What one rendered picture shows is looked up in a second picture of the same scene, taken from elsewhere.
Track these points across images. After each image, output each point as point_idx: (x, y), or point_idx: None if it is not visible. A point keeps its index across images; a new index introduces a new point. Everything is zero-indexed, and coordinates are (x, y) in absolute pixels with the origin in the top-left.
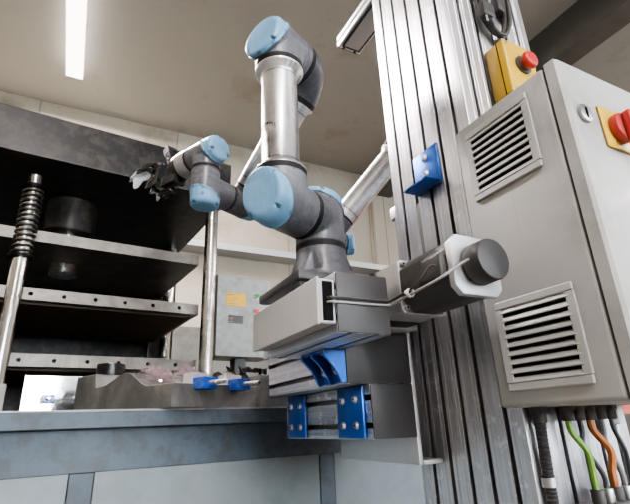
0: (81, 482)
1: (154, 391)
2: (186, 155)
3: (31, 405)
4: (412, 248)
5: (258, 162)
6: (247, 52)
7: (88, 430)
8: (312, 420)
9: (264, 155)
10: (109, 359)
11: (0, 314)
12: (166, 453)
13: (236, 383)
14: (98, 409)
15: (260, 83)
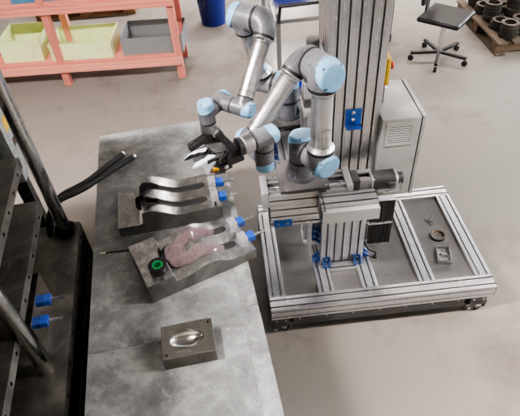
0: None
1: (241, 257)
2: (260, 146)
3: (41, 334)
4: (334, 144)
5: (272, 120)
6: (324, 89)
7: None
8: (296, 219)
9: (324, 147)
10: (30, 260)
11: (8, 319)
12: None
13: (243, 223)
14: (252, 283)
15: (311, 94)
